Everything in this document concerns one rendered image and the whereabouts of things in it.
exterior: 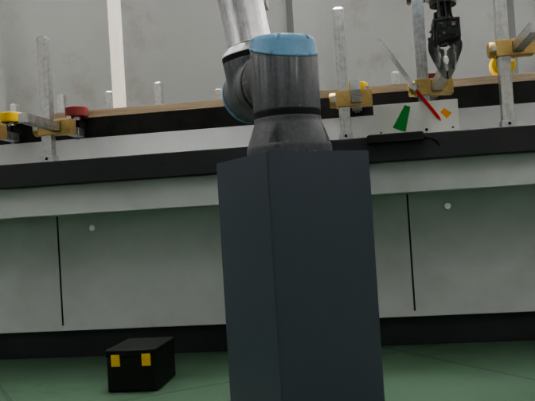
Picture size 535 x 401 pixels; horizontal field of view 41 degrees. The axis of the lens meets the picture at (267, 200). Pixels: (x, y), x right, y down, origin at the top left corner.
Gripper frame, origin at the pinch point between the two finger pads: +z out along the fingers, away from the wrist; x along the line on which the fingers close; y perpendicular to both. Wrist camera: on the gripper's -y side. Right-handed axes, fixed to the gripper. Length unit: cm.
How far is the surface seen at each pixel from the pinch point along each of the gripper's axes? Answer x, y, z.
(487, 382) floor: 4, 1, 83
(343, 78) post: -28.8, -27.5, -8.1
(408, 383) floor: -16, 0, 83
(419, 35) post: -4.5, -27.2, -19.4
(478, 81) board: 16, -49, -8
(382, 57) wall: -3, -497, -134
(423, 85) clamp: -4.4, -27.1, -3.5
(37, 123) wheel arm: -124, -10, 2
